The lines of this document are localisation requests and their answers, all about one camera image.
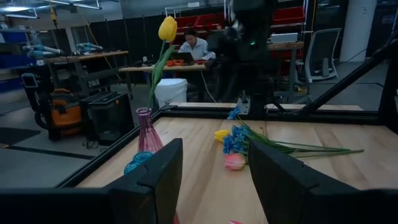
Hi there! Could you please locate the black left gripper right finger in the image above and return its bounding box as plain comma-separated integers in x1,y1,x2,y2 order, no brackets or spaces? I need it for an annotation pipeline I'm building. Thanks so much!
248,139,368,224

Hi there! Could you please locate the white round pillar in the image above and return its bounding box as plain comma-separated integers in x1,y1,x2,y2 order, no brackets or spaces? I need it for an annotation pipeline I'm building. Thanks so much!
338,0,377,63

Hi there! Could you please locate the teal glass vase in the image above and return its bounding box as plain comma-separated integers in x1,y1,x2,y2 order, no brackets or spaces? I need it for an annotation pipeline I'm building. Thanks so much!
123,151,154,175

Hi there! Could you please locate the purple glass vase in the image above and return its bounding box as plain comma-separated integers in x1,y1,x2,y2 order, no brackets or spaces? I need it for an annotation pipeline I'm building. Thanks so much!
135,107,164,154

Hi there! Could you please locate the black laptop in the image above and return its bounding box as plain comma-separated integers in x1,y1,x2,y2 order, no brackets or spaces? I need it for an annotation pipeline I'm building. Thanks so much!
170,51,195,65

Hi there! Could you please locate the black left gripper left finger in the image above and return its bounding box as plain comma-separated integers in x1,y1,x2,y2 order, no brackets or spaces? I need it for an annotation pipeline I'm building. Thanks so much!
107,138,183,224

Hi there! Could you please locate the yellow tulip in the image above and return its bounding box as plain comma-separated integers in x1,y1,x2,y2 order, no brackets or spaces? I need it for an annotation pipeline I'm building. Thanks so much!
213,129,231,144
146,15,178,110

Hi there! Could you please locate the white box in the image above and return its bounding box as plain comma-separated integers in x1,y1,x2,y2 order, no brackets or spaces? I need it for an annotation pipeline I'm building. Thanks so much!
269,32,299,44

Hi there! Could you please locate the mounted tablet screen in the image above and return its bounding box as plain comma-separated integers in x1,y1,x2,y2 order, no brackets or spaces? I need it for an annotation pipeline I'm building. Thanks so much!
20,72,39,89

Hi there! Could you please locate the wooden desk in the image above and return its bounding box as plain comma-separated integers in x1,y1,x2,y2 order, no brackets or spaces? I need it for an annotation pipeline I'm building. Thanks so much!
118,63,208,103

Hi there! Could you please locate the red storage bin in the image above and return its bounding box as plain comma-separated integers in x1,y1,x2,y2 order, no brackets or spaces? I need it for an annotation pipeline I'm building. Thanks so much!
175,15,200,32
195,13,225,30
272,6,306,26

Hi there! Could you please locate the grey office chair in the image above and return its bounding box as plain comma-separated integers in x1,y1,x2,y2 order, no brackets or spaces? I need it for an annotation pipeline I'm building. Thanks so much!
303,27,343,84

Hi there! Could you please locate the black equipment case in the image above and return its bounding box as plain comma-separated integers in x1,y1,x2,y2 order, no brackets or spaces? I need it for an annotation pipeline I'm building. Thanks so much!
79,91,135,146

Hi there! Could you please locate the person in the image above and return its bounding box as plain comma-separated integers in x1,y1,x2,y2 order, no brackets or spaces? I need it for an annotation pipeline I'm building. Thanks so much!
178,27,216,62

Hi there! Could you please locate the wooden workbench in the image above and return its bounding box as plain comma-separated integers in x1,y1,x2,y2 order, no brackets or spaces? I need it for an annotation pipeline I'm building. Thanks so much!
43,50,130,94

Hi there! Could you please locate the black table frame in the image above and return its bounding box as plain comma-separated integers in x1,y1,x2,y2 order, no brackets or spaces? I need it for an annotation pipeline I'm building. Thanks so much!
55,37,398,189

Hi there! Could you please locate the blue flower bunch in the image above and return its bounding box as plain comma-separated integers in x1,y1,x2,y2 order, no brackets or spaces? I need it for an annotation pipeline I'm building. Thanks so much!
226,106,352,153
222,124,364,158

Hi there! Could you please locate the white bin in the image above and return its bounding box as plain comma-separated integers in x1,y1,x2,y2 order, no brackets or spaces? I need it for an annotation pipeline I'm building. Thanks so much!
154,78,188,108

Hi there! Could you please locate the orange shop vacuum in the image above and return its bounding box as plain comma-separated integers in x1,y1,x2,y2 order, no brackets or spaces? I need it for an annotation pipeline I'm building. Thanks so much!
34,88,83,139

